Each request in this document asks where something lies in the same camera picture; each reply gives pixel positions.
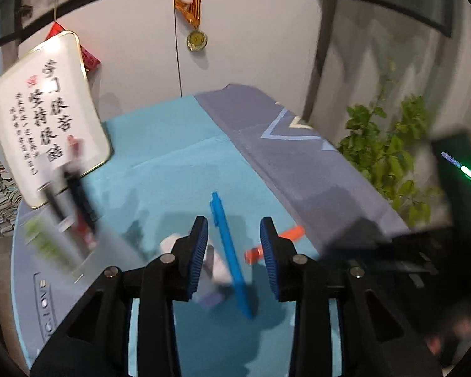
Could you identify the green white pen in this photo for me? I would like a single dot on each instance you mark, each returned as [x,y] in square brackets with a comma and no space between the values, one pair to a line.
[39,240]

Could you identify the person's right hand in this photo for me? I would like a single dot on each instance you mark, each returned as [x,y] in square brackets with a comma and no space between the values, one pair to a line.
[450,343]

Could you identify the black pen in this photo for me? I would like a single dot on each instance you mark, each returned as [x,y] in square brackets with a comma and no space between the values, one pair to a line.
[80,199]

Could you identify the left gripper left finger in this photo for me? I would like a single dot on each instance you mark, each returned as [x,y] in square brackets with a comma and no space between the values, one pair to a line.
[93,338]

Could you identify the translucent plastic pen cup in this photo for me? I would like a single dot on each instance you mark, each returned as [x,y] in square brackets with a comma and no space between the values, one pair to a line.
[112,249]

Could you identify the dark metal pen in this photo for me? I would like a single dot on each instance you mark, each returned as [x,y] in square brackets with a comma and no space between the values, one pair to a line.
[51,199]

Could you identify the green potted plant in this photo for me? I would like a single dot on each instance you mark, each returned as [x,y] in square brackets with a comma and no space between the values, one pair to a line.
[381,147]

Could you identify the gold medal with ribbon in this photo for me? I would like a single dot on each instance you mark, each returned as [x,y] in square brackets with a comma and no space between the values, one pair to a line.
[191,11]

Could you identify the framed calligraphy sign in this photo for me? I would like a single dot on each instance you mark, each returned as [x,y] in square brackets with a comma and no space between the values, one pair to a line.
[44,97]

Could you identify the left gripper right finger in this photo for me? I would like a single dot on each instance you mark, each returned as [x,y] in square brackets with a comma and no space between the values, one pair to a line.
[375,338]

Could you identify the orange utility knife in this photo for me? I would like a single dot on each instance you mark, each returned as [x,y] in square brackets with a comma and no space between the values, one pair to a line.
[254,255]

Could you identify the blue pen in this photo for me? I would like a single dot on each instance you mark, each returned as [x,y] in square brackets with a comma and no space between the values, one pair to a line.
[220,221]

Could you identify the red capped pen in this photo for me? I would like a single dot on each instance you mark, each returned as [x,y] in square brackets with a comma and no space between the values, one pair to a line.
[73,164]

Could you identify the white purple correction tape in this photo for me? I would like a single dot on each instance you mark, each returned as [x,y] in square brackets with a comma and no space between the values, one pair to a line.
[215,279]

